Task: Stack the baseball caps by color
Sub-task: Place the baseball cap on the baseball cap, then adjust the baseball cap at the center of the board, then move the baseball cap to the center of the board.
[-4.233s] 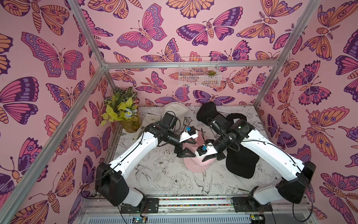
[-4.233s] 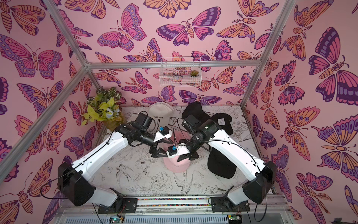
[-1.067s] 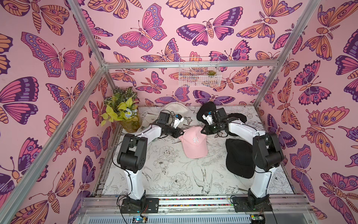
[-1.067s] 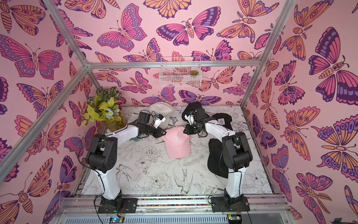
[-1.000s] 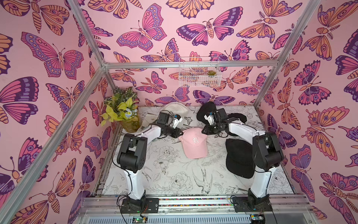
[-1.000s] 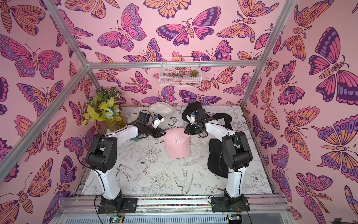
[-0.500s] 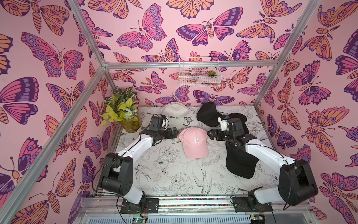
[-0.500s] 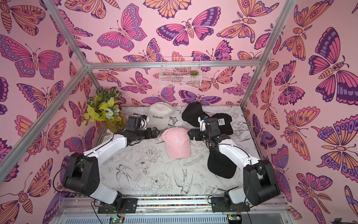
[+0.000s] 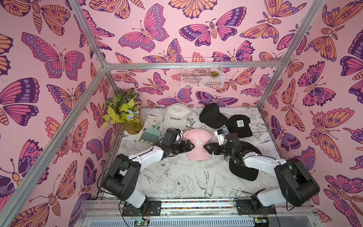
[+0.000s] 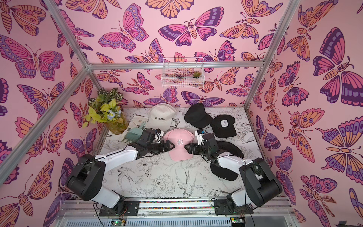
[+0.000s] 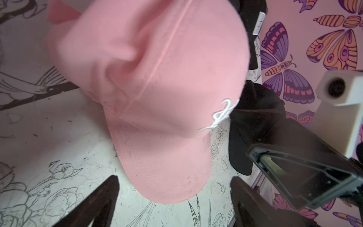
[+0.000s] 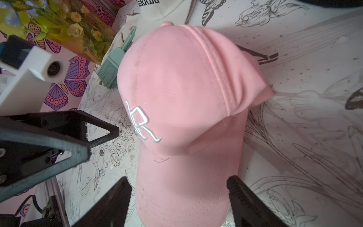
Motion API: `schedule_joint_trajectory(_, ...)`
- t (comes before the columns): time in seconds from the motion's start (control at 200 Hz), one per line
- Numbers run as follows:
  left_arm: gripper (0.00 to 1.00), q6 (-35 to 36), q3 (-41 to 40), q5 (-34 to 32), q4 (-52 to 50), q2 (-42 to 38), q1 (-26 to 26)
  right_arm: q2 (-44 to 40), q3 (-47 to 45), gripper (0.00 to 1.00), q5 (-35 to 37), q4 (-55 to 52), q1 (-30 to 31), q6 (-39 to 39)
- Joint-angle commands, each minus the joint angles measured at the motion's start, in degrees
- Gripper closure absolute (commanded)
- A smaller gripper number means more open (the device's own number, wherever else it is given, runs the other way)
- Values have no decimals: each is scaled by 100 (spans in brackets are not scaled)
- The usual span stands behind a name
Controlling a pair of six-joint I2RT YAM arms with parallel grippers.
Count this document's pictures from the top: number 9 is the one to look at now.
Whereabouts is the black cap with white patch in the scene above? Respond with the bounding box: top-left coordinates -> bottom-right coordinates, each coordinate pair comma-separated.
226,114 -> 253,138

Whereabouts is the aluminium left side bar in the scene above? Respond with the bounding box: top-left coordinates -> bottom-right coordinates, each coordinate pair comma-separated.
1,67 -> 107,227

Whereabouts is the cream cloth under brush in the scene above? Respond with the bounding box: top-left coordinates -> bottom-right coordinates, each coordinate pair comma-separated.
135,115 -> 163,143

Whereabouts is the white wire basket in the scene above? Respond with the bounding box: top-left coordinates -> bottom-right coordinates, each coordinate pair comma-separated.
180,58 -> 225,89

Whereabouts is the aluminium horizontal back bar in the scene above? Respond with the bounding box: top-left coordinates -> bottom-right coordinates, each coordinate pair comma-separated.
106,61 -> 283,71

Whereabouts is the aluminium corner post right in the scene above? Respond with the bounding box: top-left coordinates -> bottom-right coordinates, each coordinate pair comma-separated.
257,0 -> 325,110

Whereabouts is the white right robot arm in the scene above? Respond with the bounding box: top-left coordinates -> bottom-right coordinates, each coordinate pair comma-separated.
204,133 -> 320,209

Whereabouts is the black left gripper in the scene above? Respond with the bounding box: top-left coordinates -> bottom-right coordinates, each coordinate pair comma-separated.
169,140 -> 195,155

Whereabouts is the aluminium corner post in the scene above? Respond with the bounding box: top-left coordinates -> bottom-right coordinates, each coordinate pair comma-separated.
69,0 -> 118,92
257,0 -> 325,110

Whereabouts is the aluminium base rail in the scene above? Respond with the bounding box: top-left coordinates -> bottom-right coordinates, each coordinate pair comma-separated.
76,197 -> 324,227

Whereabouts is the potted green plant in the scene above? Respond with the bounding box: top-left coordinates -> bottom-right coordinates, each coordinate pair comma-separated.
102,88 -> 144,135

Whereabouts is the plain black cap back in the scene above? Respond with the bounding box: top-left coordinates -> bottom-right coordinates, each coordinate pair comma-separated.
199,103 -> 228,129

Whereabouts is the pink cap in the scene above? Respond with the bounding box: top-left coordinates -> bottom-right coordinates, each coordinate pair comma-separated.
184,129 -> 212,161

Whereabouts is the aluminium corner post left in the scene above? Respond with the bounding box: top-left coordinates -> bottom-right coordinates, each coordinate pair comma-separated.
69,0 -> 118,92

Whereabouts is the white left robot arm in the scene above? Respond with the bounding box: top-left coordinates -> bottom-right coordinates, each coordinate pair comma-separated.
98,128 -> 195,212

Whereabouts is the teal bristle brush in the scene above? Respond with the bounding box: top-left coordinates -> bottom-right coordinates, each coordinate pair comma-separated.
141,121 -> 161,143

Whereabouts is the white Colorado cap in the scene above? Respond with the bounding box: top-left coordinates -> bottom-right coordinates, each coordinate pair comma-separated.
163,104 -> 192,131

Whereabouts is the plain black cap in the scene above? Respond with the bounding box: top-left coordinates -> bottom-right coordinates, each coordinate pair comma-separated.
199,103 -> 228,129
229,141 -> 261,181

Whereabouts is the plain black cap front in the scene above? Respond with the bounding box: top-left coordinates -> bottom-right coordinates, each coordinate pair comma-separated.
229,141 -> 261,181

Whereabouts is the small succulent in basket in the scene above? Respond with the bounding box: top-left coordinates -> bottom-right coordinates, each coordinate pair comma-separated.
210,72 -> 219,77

